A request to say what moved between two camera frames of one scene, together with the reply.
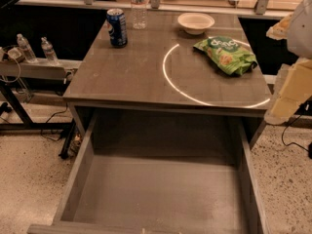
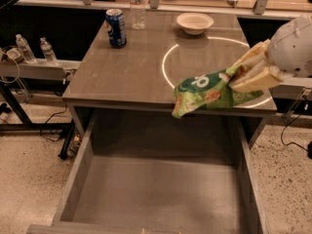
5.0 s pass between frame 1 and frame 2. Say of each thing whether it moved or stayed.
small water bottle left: stayed
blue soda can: stayed
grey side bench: stayed
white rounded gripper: moved
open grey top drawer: stayed
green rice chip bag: moved
